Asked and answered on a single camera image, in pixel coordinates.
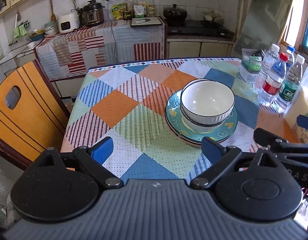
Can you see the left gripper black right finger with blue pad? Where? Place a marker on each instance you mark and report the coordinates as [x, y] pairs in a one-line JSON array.
[[233, 169]]

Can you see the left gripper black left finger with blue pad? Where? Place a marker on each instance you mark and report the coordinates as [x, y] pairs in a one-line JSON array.
[[80, 169]]

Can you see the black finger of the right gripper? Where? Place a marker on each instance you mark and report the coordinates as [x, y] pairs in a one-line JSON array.
[[280, 146]]

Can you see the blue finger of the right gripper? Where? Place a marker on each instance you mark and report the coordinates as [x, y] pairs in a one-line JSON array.
[[302, 121]]

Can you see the pink cartoon plate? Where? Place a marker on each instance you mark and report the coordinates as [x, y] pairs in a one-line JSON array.
[[218, 135]]

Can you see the white ribbed bowl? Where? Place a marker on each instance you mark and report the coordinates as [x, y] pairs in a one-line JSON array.
[[202, 93], [206, 120]]

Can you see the teal egg plate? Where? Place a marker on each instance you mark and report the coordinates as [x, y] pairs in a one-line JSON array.
[[173, 114]]

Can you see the water bottle green label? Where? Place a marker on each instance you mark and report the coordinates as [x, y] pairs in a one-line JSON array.
[[289, 86]]

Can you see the water bottle red label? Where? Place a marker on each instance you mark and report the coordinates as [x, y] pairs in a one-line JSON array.
[[273, 81]]

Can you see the water bottle blue cap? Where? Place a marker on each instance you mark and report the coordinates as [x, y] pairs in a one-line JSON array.
[[290, 54]]

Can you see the clear plastic basket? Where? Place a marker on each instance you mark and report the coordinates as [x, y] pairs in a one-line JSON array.
[[250, 65]]

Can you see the clear water bottle white cap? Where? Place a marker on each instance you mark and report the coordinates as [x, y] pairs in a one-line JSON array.
[[270, 57]]

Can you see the orange wooden chair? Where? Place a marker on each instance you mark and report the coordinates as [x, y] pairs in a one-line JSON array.
[[32, 115]]

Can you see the striped counter cloth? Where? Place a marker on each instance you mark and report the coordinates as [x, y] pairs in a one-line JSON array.
[[67, 55]]

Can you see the beige cabinet doors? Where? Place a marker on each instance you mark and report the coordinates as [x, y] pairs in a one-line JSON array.
[[197, 47]]

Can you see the black gas stove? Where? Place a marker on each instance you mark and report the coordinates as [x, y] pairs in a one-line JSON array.
[[198, 28]]

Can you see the white rice cooker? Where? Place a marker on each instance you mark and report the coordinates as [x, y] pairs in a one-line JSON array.
[[68, 23]]

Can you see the black pressure cooker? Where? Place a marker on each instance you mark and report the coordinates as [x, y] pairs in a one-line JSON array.
[[93, 13]]

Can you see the yellow seasoning bag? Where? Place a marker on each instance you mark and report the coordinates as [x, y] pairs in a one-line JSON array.
[[117, 11]]

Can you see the black cooking pot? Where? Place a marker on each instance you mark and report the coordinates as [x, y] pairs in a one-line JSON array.
[[174, 13]]

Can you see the black cutting board tray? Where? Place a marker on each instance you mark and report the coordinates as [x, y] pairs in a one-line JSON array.
[[146, 21]]

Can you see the cooking oil bottle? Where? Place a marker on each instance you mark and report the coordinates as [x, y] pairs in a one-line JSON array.
[[151, 8]]

